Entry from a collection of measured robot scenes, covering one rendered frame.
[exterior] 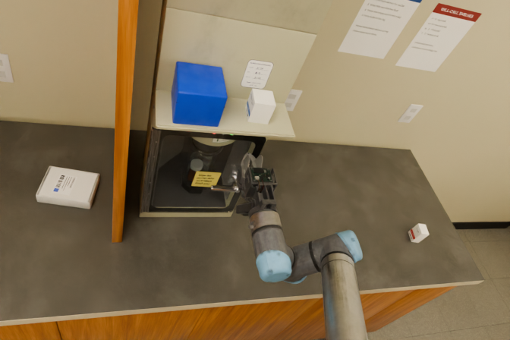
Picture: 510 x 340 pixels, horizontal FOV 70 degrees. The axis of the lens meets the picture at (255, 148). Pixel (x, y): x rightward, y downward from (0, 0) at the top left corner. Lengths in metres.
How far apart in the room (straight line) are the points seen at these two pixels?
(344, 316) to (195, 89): 0.51
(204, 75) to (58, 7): 0.62
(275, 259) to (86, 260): 0.63
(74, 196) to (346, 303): 0.90
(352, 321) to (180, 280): 0.64
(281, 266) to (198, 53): 0.49
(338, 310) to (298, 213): 0.76
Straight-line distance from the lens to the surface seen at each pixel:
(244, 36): 0.80
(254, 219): 0.88
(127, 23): 0.67
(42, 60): 1.41
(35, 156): 1.47
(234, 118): 0.84
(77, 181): 1.34
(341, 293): 0.79
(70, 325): 1.38
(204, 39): 0.79
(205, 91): 0.75
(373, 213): 1.66
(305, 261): 0.91
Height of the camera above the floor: 2.07
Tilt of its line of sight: 45 degrees down
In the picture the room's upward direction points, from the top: 24 degrees clockwise
